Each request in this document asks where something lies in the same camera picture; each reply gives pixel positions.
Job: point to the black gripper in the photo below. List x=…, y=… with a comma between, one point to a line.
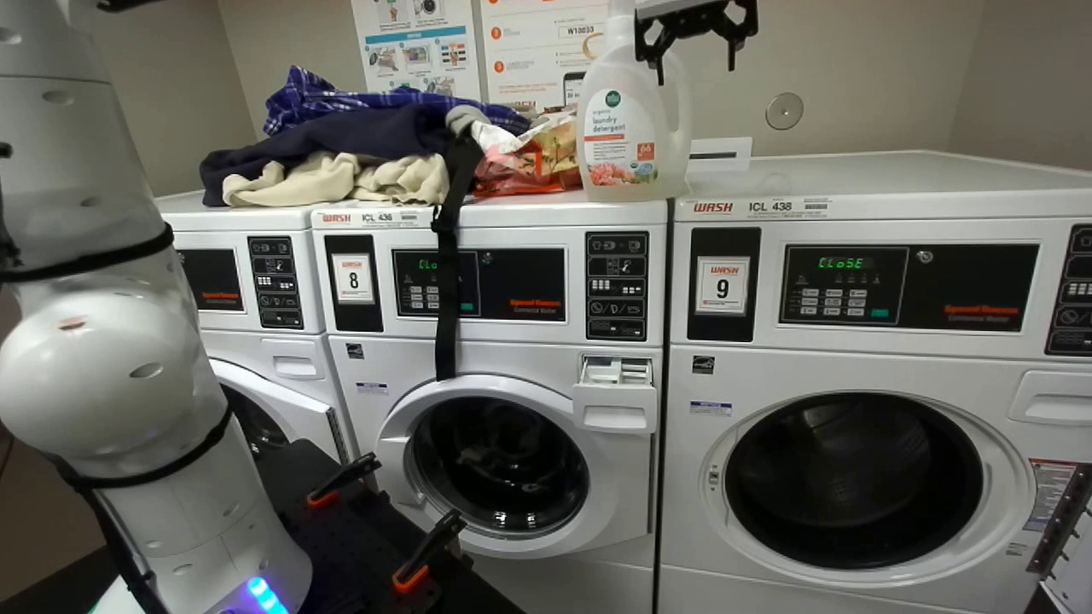
x=702, y=16

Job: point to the translucent laundry detergent bottle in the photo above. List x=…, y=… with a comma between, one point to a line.
x=627, y=123

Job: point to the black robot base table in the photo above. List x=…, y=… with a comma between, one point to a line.
x=354, y=548

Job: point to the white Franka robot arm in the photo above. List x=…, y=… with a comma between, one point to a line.
x=114, y=378

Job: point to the white card holder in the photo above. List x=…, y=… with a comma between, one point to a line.
x=718, y=156

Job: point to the red cloth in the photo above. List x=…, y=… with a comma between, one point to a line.
x=522, y=172

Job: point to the white grey cloth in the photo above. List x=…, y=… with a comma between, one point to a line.
x=488, y=131

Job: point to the white washing machine number 9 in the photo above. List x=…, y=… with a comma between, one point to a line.
x=889, y=228

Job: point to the instruction poster with blue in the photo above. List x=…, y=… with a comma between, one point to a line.
x=414, y=45

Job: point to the white washing machine number 8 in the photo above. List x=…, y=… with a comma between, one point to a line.
x=514, y=341

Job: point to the dark navy garment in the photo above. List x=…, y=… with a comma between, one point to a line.
x=330, y=133

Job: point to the blue purple patterned cloth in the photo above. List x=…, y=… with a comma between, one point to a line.
x=309, y=97

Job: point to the cream towel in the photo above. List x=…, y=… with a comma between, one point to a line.
x=309, y=180

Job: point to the left white washing machine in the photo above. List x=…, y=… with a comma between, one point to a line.
x=284, y=362

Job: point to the round glass washer door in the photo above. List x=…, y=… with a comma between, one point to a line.
x=1058, y=524

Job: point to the round wall cover plate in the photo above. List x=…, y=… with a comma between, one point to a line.
x=787, y=112

